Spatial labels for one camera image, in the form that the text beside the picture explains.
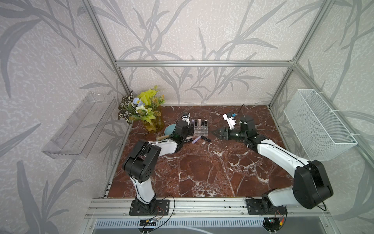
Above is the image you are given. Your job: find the black lipstick silver band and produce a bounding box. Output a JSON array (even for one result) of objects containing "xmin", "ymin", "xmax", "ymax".
[{"xmin": 201, "ymin": 136, "xmax": 211, "ymax": 142}]

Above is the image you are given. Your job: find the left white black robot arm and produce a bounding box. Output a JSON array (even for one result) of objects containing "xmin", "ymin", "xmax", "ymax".
[{"xmin": 122, "ymin": 120, "xmax": 193, "ymax": 210}]

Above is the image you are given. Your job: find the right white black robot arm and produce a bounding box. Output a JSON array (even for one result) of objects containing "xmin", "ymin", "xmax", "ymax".
[{"xmin": 212, "ymin": 115, "xmax": 334, "ymax": 214}]

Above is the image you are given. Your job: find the clear acrylic lipstick organizer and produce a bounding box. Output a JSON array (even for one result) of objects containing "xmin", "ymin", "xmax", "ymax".
[{"xmin": 193, "ymin": 127, "xmax": 208, "ymax": 137}]

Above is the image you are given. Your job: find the small lavender lip tube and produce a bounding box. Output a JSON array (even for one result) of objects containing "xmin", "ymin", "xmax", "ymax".
[{"xmin": 192, "ymin": 136, "xmax": 201, "ymax": 144}]

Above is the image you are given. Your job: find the teal plastic dustpan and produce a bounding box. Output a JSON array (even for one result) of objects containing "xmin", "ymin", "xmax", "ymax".
[{"xmin": 164, "ymin": 124, "xmax": 176, "ymax": 136}]

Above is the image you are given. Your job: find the artificial plant in amber vase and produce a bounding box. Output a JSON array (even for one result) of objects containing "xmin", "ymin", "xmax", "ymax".
[{"xmin": 117, "ymin": 86, "xmax": 165, "ymax": 133}]

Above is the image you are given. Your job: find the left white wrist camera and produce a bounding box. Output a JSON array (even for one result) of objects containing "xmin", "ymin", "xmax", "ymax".
[{"xmin": 181, "ymin": 113, "xmax": 191, "ymax": 125}]

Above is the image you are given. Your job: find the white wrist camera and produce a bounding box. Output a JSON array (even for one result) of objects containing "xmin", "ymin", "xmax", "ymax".
[
  {"xmin": 181, "ymin": 113, "xmax": 191, "ymax": 125},
  {"xmin": 223, "ymin": 113, "xmax": 237, "ymax": 130}
]

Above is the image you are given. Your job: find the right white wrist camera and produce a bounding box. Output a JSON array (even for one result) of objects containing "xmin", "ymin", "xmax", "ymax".
[{"xmin": 223, "ymin": 113, "xmax": 237, "ymax": 130}]

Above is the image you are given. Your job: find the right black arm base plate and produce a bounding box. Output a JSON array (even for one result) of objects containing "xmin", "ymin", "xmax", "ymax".
[{"xmin": 245, "ymin": 196, "xmax": 288, "ymax": 215}]

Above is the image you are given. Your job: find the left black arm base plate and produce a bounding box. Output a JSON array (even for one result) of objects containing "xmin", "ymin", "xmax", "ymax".
[{"xmin": 129, "ymin": 199, "xmax": 170, "ymax": 216}]

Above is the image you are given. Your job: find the white wire mesh basket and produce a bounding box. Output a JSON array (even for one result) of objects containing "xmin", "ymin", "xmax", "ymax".
[{"xmin": 284, "ymin": 89, "xmax": 357, "ymax": 161}]

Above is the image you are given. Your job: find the aluminium frame crossbar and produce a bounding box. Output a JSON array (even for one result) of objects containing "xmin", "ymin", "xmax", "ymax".
[{"xmin": 116, "ymin": 60, "xmax": 293, "ymax": 67}]

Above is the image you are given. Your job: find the small electronics board with wires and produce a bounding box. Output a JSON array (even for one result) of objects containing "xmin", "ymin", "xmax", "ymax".
[{"xmin": 139, "ymin": 219, "xmax": 158, "ymax": 228}]

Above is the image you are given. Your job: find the clear acrylic wall shelf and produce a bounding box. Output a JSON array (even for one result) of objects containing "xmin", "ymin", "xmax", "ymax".
[{"xmin": 41, "ymin": 92, "xmax": 117, "ymax": 160}]

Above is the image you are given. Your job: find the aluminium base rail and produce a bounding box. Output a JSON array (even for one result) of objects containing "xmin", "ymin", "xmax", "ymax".
[{"xmin": 84, "ymin": 196, "xmax": 331, "ymax": 219}]

